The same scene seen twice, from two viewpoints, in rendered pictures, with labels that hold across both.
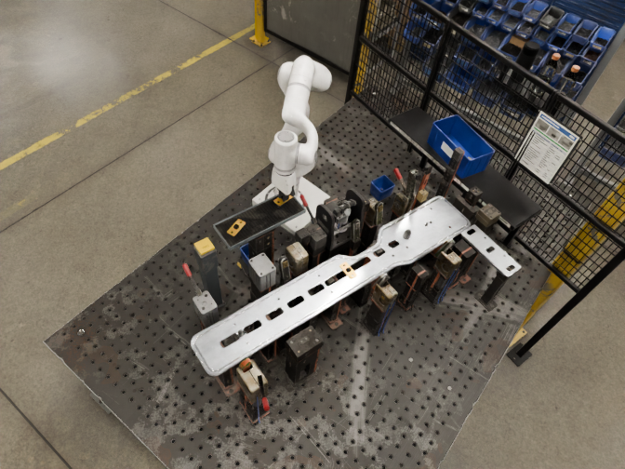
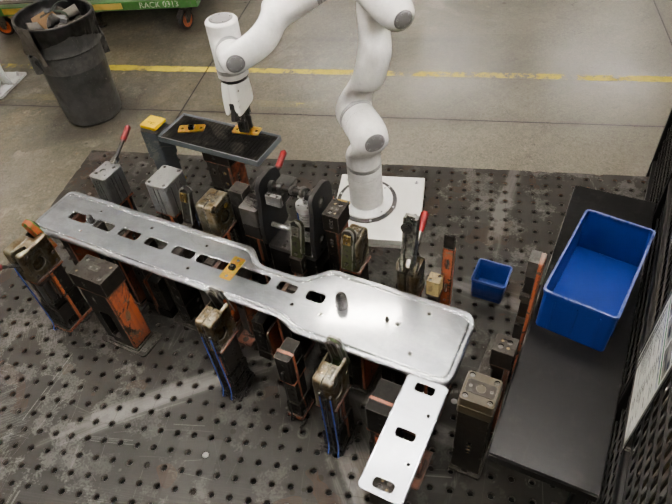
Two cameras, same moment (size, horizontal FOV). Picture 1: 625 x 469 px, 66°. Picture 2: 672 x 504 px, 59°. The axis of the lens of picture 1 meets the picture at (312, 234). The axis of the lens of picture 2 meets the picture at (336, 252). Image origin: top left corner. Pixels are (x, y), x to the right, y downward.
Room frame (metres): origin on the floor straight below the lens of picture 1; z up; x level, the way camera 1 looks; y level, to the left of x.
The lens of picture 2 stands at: (1.07, -1.34, 2.20)
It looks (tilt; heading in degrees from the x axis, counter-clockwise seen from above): 46 degrees down; 72
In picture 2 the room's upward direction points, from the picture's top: 7 degrees counter-clockwise
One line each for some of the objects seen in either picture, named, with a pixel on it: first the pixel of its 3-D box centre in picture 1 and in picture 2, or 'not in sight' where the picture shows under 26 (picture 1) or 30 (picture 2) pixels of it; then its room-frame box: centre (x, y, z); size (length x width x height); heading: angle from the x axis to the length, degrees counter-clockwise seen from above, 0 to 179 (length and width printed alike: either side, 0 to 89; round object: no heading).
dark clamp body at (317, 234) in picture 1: (313, 256); (265, 246); (1.27, -0.02, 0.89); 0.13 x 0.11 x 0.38; 41
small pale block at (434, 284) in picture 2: (414, 216); (432, 321); (1.59, -0.50, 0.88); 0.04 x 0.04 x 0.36; 41
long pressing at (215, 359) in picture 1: (345, 274); (225, 269); (1.12, -0.16, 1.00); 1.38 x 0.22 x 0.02; 131
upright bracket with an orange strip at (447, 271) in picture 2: (417, 202); (444, 300); (1.63, -0.50, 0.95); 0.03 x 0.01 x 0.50; 131
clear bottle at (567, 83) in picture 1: (565, 87); not in sight; (1.87, -1.01, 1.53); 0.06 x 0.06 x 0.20
